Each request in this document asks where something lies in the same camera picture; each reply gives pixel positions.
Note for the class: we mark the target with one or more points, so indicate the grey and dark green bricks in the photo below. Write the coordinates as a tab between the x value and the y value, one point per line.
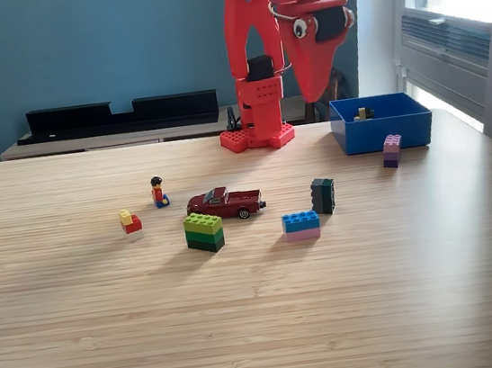
322	196

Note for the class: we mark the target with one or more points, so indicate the blue and pink brick stack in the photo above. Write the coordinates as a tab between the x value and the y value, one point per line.
301	222

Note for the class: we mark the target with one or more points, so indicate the dark wooden chair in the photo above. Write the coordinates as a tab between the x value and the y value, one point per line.
337	86

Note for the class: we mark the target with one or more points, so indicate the blue plastic box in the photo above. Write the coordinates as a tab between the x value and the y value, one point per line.
384	134

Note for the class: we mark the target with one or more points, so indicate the purple brick stack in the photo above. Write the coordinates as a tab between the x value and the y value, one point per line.
391	151

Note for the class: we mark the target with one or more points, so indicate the grey window heating unit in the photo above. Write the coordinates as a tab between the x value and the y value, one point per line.
442	54

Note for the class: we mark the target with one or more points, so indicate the dark red toy pickup car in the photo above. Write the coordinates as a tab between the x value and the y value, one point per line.
226	205

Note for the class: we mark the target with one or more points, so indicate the toy figure red shirt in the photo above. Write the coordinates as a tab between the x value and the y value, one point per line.
158	194

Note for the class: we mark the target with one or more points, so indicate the green brick stack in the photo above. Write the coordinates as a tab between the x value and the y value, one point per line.
204	235

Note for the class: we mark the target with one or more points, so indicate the black long shelf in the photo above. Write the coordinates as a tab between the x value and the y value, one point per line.
83	121

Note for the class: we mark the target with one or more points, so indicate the pale wooden sideboard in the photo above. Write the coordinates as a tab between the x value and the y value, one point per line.
86	144

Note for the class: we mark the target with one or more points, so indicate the yellow red white brick stack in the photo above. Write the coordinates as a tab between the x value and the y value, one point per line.
132	226

